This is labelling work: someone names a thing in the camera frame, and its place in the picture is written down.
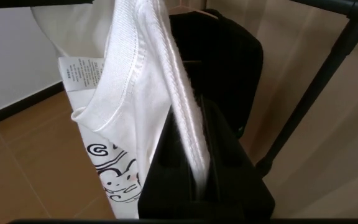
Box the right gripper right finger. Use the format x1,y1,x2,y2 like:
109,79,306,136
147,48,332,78
201,96,276,219

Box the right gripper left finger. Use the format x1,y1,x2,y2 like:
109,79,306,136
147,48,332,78
137,105,199,219

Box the white printed T-shirt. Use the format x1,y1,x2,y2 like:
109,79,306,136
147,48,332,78
31,0,213,219

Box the black shorts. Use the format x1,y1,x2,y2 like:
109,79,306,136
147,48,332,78
168,8,264,140

